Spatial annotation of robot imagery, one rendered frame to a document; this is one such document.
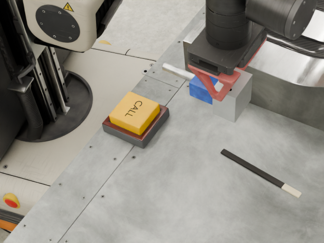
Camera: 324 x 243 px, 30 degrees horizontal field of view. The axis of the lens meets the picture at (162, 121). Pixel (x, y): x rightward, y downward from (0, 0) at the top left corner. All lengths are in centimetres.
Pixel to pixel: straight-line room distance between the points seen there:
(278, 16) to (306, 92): 29
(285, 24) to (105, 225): 41
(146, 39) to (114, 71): 53
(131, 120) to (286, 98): 24
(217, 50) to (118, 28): 167
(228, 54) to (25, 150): 103
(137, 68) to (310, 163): 98
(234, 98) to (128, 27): 161
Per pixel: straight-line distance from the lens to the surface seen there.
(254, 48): 78
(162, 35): 234
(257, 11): 68
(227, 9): 71
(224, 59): 74
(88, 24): 129
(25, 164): 167
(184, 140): 97
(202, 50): 75
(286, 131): 98
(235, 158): 94
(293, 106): 97
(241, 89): 82
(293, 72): 95
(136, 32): 237
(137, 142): 96
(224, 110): 84
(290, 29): 66
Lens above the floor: 156
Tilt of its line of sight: 50 degrees down
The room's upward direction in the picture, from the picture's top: 8 degrees counter-clockwise
